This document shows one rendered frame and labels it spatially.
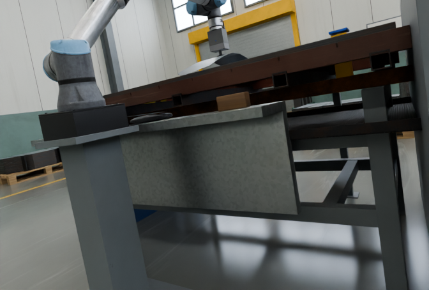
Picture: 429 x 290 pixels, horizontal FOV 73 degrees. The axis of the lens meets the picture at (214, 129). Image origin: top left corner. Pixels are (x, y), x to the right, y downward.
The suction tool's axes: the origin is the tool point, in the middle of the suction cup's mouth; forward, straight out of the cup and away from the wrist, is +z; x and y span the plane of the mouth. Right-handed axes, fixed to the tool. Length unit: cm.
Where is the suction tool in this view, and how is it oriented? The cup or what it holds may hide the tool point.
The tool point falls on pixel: (221, 59)
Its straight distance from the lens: 158.5
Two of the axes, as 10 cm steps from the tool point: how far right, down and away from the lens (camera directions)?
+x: -4.4, 1.5, -8.8
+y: -8.8, 1.1, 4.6
